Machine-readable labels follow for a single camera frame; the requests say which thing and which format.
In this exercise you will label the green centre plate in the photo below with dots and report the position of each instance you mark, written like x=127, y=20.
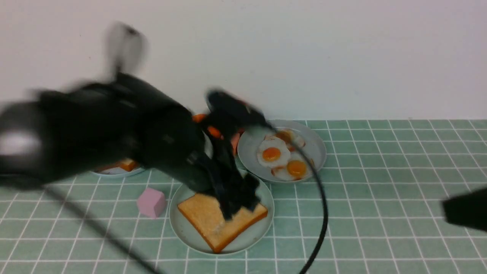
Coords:
x=189, y=236

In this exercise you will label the salmon pink cube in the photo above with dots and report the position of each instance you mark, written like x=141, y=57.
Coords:
x=234, y=142

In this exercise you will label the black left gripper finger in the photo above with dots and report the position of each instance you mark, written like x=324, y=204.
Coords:
x=246, y=193
x=225, y=182

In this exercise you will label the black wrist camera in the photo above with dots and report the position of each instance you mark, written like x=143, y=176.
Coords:
x=229, y=115

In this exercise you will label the orange fruit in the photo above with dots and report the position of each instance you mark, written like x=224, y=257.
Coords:
x=198, y=118

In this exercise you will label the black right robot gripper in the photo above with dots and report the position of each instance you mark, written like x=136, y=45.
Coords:
x=467, y=210

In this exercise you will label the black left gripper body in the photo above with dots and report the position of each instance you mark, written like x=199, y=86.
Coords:
x=178, y=146

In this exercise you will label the toast slice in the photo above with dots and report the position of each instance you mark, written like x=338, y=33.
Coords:
x=126, y=165
x=204, y=214

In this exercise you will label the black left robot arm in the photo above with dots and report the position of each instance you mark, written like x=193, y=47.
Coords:
x=94, y=125

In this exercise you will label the fried egg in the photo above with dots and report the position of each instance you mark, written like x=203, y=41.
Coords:
x=284, y=138
x=273, y=152
x=295, y=169

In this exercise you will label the grey bread plate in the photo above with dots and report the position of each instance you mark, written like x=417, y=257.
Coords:
x=118, y=172

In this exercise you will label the grey egg plate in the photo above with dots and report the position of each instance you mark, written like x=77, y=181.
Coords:
x=314, y=149

